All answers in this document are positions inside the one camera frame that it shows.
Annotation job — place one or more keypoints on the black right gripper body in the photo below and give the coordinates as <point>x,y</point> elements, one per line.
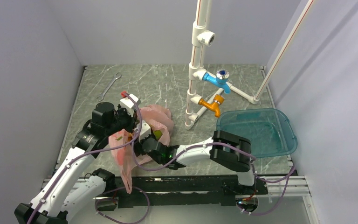
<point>137,145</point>

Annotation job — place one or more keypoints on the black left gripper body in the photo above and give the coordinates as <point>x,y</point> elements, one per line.
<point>123,120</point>

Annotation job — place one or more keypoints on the pink plastic bag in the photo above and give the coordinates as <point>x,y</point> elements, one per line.
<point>159,118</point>

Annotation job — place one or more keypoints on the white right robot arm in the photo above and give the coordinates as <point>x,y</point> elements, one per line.
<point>229,150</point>

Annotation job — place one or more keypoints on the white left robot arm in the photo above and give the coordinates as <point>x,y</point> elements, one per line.
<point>87,145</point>

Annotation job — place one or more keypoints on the green fake fruit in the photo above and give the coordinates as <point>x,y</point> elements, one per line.
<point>158,134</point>

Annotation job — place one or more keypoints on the silver wrench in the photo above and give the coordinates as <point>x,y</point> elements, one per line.
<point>101,96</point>

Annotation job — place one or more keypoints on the orange plastic faucet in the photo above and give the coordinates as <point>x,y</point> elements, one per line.
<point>214,106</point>

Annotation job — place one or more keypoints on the blue plastic faucet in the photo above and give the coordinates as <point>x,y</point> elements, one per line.
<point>220,80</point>

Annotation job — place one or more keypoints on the teal plastic basin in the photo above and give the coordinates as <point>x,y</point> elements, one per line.
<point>268,129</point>

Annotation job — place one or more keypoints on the white PVC pipe stand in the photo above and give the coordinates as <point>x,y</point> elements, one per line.
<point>202,38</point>

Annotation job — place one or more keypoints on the white slanted pole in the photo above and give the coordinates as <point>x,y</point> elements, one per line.
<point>282,50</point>

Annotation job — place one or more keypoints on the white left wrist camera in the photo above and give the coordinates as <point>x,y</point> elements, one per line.
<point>129,101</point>

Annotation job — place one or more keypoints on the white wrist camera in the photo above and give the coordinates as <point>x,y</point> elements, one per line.
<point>129,101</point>
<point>143,129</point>

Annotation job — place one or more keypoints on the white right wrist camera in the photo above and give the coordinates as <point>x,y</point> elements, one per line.
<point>143,129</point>

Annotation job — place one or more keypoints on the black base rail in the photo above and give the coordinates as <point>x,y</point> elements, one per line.
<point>183,190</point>

